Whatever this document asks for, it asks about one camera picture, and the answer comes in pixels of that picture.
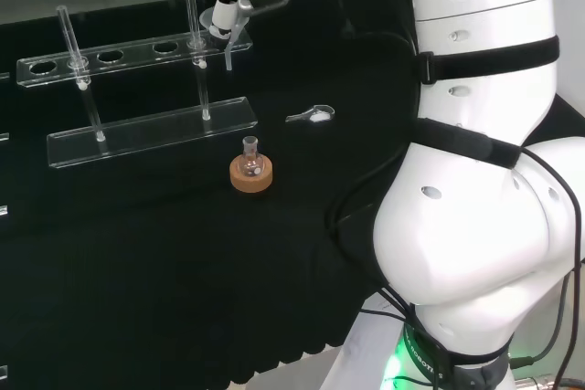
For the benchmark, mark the clear plastic funnel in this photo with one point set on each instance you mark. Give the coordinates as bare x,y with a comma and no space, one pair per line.
229,59

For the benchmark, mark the glass weighing funnel with powder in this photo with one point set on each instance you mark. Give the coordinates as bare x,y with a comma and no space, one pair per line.
320,116

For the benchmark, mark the black bench cloth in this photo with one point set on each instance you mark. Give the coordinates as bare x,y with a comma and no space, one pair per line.
137,271

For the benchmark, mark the small round-bottom glass flask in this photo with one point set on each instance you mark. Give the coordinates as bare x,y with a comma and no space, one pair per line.
251,164

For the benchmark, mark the clear acrylic funnel stand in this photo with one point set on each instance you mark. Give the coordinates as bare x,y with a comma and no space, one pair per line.
151,132

